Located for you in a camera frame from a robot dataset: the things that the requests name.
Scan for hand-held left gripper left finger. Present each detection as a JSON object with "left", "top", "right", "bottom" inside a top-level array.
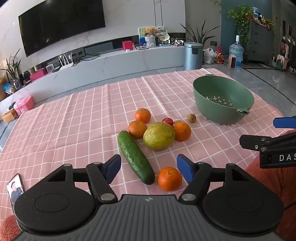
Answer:
[{"left": 43, "top": 154, "right": 122, "bottom": 204}]

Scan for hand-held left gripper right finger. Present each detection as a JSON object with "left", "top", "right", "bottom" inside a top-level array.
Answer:
[{"left": 177, "top": 154, "right": 250, "bottom": 202}]

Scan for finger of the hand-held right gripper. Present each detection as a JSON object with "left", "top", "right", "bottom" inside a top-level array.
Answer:
[
  {"left": 239, "top": 134, "right": 296, "bottom": 152},
  {"left": 273, "top": 117, "right": 296, "bottom": 128}
]

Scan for orange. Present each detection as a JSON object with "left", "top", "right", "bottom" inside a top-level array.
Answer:
[
  {"left": 158, "top": 167, "right": 183, "bottom": 192},
  {"left": 173, "top": 121, "right": 192, "bottom": 142},
  {"left": 128, "top": 120, "right": 148, "bottom": 139},
  {"left": 135, "top": 108, "right": 151, "bottom": 124}
]

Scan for green cucumber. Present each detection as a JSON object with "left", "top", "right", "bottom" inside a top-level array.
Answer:
[{"left": 117, "top": 130, "right": 155, "bottom": 185}]

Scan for yellow-green mango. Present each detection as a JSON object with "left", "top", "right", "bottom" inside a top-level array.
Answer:
[{"left": 143, "top": 122, "right": 176, "bottom": 151}]

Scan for green colander bowl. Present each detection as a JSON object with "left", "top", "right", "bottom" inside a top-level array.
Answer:
[{"left": 193, "top": 75, "right": 255, "bottom": 126}]

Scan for coral fleece clothing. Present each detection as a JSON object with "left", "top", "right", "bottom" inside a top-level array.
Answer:
[{"left": 0, "top": 130, "right": 296, "bottom": 241}]

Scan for pink checked tablecloth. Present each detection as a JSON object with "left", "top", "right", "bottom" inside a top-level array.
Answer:
[{"left": 0, "top": 68, "right": 284, "bottom": 232}]

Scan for dark grey cabinet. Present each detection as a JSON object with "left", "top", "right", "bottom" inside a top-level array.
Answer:
[{"left": 245, "top": 21, "right": 275, "bottom": 65}]

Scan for large water bottle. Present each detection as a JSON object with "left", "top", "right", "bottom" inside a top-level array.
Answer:
[{"left": 229, "top": 35, "right": 244, "bottom": 67}]

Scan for red gift bag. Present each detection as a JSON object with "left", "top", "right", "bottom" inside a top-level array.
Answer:
[{"left": 215, "top": 46, "right": 225, "bottom": 64}]

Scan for white plastic bag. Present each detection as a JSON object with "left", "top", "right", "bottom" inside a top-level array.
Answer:
[{"left": 203, "top": 48, "right": 216, "bottom": 65}]

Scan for smartphone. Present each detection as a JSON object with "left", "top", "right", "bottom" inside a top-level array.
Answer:
[{"left": 6, "top": 173, "right": 25, "bottom": 205}]

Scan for blue-grey pedal trash can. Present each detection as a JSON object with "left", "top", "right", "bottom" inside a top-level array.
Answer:
[{"left": 184, "top": 42, "right": 204, "bottom": 70}]

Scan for white marble television console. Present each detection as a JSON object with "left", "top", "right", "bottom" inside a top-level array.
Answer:
[{"left": 0, "top": 44, "right": 185, "bottom": 109}]

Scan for pink storage boxes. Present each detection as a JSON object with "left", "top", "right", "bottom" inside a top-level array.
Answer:
[{"left": 13, "top": 95, "right": 35, "bottom": 115}]

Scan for trailing green plant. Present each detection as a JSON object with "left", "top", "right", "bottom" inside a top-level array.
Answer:
[{"left": 228, "top": 5, "right": 255, "bottom": 44}]

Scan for white router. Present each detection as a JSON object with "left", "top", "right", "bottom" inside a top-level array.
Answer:
[{"left": 58, "top": 53, "right": 74, "bottom": 70}]

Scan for wooden box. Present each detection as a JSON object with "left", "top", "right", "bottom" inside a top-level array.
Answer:
[{"left": 2, "top": 109, "right": 19, "bottom": 123}]

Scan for tall leafy potted plant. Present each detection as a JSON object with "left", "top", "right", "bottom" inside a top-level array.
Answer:
[{"left": 180, "top": 20, "right": 220, "bottom": 45}]

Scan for pink flat box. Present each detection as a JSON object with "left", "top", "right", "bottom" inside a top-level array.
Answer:
[{"left": 29, "top": 69, "right": 47, "bottom": 81}]

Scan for white patterned hat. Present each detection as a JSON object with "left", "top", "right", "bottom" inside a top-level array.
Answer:
[{"left": 158, "top": 31, "right": 170, "bottom": 44}]

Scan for teddy bear bouquet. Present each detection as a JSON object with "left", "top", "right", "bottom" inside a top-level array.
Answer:
[{"left": 144, "top": 27, "right": 156, "bottom": 48}]

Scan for framed colourful picture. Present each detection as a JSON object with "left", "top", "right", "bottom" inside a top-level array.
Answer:
[{"left": 138, "top": 26, "right": 167, "bottom": 45}]

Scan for thin-leaf potted plant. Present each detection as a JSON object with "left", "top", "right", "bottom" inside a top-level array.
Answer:
[{"left": 0, "top": 49, "right": 22, "bottom": 90}]

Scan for black wall television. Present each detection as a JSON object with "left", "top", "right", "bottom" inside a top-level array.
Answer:
[{"left": 18, "top": 0, "right": 106, "bottom": 57}]

